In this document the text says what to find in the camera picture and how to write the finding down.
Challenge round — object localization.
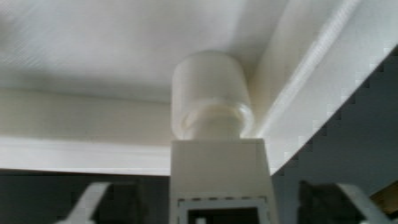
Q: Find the white table leg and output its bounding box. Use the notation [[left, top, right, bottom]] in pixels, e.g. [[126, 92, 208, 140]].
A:
[[169, 113, 280, 224]]

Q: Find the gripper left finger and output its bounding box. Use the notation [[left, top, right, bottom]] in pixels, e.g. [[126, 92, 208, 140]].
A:
[[55, 182, 144, 224]]

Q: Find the white square tabletop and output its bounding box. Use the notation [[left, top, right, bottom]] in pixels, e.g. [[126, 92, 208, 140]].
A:
[[0, 0, 398, 175]]

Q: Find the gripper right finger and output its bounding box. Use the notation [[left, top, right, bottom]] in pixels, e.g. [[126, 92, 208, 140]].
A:
[[296, 181, 391, 224]]

